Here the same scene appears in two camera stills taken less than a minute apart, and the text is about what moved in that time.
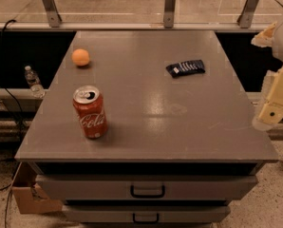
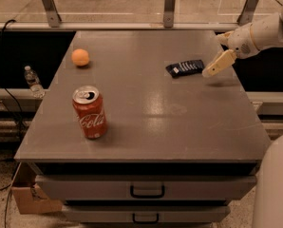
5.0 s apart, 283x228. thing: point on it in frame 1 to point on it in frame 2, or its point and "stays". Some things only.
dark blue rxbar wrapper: (194, 66) stays
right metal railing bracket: (248, 12) stays
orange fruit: (81, 57) stays
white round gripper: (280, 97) to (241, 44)
